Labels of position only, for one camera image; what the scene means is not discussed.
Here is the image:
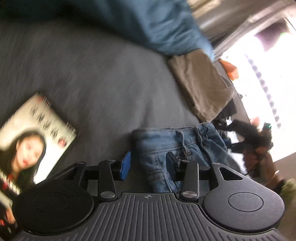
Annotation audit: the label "grey curtain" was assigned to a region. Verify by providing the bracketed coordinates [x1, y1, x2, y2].
[199, 14, 285, 45]

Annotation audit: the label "tan folded cloth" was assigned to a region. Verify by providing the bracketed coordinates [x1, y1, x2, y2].
[167, 50, 235, 122]

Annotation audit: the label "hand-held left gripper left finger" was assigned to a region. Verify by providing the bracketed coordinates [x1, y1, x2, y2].
[55, 151, 132, 202]

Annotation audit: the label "magazine with face cover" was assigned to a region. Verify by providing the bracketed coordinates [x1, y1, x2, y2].
[0, 93, 79, 240]

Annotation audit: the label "blue jeans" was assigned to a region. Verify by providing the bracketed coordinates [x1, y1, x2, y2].
[132, 122, 241, 193]

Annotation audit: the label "dark grey garment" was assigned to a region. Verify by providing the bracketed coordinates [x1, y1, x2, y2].
[213, 97, 237, 127]

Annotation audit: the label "orange bag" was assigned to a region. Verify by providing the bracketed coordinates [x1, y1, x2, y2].
[219, 59, 238, 79]

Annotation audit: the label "bright window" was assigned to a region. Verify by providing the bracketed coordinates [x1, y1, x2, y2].
[220, 19, 296, 163]

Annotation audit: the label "blue pillow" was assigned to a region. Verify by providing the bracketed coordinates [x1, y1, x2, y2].
[58, 0, 214, 62]

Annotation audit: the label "person's right hand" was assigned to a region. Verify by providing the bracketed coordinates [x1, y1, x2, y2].
[242, 148, 281, 184]

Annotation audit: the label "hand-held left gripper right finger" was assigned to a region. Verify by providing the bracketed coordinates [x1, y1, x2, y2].
[166, 151, 246, 202]

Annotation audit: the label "dark hanging cloth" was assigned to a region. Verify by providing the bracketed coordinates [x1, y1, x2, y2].
[254, 20, 292, 51]

